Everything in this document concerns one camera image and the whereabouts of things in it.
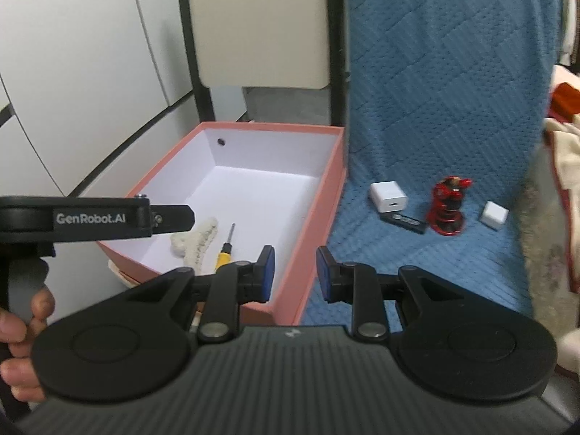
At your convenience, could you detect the red toy figurine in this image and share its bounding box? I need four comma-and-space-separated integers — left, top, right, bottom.
426, 176, 474, 236

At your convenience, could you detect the small clear plastic piece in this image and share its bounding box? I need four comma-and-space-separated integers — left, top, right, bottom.
369, 182, 407, 214

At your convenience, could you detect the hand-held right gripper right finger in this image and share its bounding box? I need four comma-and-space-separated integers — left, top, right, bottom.
316, 245, 455, 343

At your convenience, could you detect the pink cardboard box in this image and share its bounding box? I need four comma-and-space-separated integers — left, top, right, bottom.
97, 121, 349, 327

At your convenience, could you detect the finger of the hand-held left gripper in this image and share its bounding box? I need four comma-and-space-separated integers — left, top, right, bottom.
151, 205, 196, 233

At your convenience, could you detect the white cabinet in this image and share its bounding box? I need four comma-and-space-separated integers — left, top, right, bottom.
0, 0, 201, 200

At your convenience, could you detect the person's left hand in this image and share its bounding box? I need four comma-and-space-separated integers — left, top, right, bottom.
0, 289, 56, 402

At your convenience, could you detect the blue quilted chair cover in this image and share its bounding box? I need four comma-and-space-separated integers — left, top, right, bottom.
301, 0, 563, 328

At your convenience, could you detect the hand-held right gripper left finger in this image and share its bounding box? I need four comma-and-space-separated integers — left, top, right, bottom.
124, 245, 276, 344

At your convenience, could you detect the cream red printed blanket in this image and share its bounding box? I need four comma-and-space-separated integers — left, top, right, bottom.
517, 66, 580, 374

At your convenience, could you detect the row of hanging clothes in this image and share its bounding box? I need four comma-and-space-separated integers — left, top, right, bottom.
555, 0, 580, 70

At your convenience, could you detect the beige black framed chair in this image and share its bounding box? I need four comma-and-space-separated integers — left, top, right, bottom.
176, 0, 351, 128

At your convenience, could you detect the small white cube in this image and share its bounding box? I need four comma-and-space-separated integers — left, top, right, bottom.
480, 201, 509, 232

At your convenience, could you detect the yellow handled screwdriver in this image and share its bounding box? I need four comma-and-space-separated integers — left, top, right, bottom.
214, 223, 237, 273

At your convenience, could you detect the black flash drive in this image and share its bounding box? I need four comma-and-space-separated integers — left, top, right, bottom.
380, 212, 428, 236

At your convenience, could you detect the white plush toy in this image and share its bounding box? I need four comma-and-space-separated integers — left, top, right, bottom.
170, 216, 219, 267

